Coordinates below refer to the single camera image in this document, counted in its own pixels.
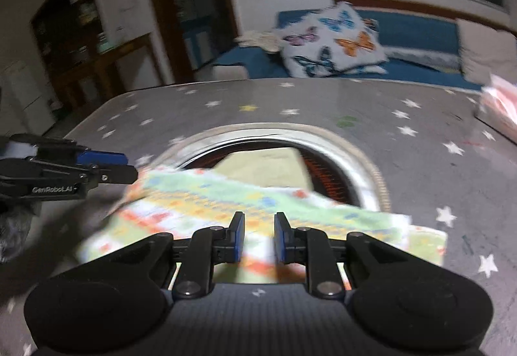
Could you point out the plain grey pillow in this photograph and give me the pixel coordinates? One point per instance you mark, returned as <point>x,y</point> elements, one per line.
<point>484,53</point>

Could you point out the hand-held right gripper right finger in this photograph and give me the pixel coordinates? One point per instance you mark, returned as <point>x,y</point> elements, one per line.
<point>281,238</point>

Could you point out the blue sofa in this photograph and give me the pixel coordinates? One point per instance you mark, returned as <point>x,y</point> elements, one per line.
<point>416,37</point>

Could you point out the pink tissue pack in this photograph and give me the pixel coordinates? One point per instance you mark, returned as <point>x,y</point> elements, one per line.
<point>501,101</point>

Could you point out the wooden cabinet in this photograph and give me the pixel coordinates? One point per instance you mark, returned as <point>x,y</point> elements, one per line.
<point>93,45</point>

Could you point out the yellow patterned children's pants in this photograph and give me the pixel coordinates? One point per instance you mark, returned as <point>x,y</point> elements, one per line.
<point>282,202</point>

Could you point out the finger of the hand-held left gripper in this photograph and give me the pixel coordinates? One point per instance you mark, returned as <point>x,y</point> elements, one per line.
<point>117,175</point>
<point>103,158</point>

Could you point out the butterfly print pillow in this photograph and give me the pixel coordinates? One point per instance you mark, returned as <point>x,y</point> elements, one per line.
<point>335,41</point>

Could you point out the beige crumpled cloth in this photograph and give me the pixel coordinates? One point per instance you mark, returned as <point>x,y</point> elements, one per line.
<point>258,42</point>

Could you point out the round recessed cooktop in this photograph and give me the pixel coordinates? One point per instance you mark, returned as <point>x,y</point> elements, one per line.
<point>343,162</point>

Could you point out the brown wooden door frame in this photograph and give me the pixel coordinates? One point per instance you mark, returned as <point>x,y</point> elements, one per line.
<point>190,8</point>

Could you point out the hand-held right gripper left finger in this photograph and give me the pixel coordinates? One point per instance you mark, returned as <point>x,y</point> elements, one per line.
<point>238,237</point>

